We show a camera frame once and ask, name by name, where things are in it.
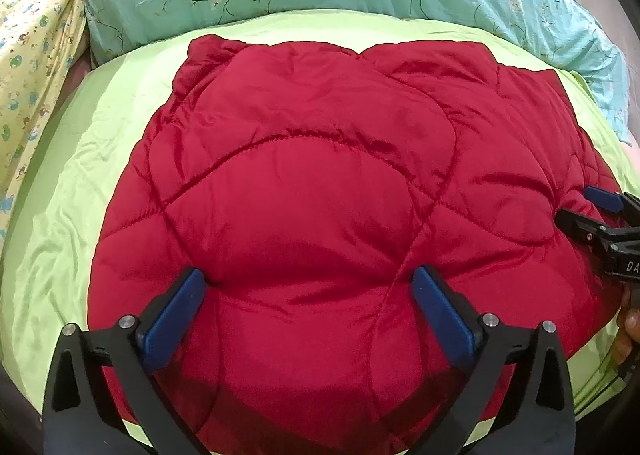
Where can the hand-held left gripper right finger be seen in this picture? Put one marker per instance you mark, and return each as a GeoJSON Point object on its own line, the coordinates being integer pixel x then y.
{"type": "Point", "coordinates": [445, 322]}

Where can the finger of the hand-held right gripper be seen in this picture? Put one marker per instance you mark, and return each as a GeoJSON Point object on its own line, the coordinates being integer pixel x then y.
{"type": "Point", "coordinates": [577, 222]}
{"type": "Point", "coordinates": [602, 197]}

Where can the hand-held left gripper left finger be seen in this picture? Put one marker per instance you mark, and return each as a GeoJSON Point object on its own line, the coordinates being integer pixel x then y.
{"type": "Point", "coordinates": [175, 317]}

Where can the red puffer jacket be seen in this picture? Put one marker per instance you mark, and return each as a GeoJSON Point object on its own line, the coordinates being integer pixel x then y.
{"type": "Point", "coordinates": [320, 215]}

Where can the person's right hand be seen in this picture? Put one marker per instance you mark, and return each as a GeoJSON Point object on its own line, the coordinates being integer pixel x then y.
{"type": "Point", "coordinates": [629, 335]}

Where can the light green bed sheet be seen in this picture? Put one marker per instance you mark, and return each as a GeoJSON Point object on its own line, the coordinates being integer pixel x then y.
{"type": "Point", "coordinates": [90, 175]}

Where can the pink mattress cover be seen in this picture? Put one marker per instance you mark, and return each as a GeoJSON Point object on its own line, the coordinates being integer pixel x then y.
{"type": "Point", "coordinates": [79, 70]}

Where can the yellow printed blanket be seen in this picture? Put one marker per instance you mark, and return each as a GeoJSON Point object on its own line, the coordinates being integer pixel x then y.
{"type": "Point", "coordinates": [35, 50]}

